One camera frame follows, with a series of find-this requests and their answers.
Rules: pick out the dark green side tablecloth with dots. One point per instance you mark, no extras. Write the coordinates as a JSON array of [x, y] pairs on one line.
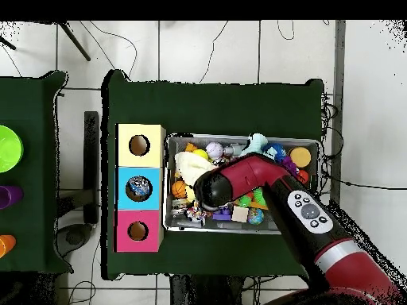
[[28, 105]]

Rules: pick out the black tripod leg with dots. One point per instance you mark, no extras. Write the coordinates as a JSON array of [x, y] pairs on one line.
[[74, 41]]

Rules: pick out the clear plastic bottle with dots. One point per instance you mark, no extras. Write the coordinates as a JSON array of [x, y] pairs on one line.
[[140, 186]]

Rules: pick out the orange plastic cup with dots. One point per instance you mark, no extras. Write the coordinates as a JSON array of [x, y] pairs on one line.
[[6, 246]]

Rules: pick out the bright green bowl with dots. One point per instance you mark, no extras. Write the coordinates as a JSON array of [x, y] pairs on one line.
[[9, 149]]

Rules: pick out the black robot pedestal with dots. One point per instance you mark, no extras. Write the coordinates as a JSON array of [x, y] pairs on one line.
[[206, 292]]

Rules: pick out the silver mesh bin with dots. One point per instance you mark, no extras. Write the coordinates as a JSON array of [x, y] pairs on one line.
[[178, 224]]

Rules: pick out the orange toy basketball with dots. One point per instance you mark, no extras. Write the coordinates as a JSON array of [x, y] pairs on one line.
[[178, 189]]

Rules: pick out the wooden box with three holes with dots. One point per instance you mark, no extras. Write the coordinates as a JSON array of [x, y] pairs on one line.
[[140, 155]]

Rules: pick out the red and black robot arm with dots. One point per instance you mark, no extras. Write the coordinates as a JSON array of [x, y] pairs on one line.
[[302, 222]]

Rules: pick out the mint waffle cloth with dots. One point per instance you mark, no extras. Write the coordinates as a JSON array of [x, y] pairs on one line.
[[256, 143]]

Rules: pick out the yellow ball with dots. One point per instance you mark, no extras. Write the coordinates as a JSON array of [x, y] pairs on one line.
[[201, 154]]

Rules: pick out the cream waffle cloth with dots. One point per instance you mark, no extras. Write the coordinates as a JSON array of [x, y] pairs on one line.
[[192, 166]]

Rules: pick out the white toy baseball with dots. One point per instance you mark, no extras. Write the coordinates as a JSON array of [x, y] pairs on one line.
[[214, 150]]

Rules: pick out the purple plastic cup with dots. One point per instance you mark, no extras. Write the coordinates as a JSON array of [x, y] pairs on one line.
[[9, 197]]

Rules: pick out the purple spiky rubber toy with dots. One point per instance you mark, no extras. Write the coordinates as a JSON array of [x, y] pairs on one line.
[[289, 165]]

